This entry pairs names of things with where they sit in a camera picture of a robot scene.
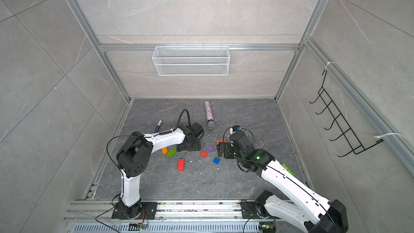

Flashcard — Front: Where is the aluminium mounting rail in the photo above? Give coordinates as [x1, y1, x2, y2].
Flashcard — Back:
[62, 200, 306, 233]

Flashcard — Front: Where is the red long block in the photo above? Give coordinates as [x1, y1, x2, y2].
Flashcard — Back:
[178, 159, 185, 172]

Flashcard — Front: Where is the purple glitter microphone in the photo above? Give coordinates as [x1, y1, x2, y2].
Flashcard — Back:
[204, 101, 215, 130]

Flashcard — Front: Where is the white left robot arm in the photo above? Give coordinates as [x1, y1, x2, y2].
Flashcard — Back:
[112, 109, 204, 219]

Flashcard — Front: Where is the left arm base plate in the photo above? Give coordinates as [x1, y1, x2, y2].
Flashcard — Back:
[111, 201, 158, 220]

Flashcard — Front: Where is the orange-red long block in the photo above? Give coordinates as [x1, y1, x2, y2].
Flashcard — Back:
[216, 139, 227, 145]

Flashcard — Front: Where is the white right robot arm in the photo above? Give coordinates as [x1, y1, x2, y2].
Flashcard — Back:
[217, 125, 349, 233]

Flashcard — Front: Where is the green snack packet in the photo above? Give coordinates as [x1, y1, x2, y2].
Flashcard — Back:
[281, 163, 296, 176]

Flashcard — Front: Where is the blue cube block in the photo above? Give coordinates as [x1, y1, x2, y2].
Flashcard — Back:
[213, 157, 220, 164]

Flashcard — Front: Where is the black wire hook rack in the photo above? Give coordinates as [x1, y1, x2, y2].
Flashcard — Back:
[309, 70, 384, 157]

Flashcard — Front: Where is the blue white marker pen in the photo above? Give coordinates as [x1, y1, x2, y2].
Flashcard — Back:
[154, 120, 163, 133]

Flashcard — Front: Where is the green block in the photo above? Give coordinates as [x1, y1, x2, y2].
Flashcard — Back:
[167, 148, 177, 157]

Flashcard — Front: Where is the white wire mesh basket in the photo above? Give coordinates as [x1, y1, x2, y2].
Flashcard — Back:
[152, 46, 231, 76]

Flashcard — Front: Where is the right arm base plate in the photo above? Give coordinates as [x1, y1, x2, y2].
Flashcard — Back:
[240, 200, 274, 219]

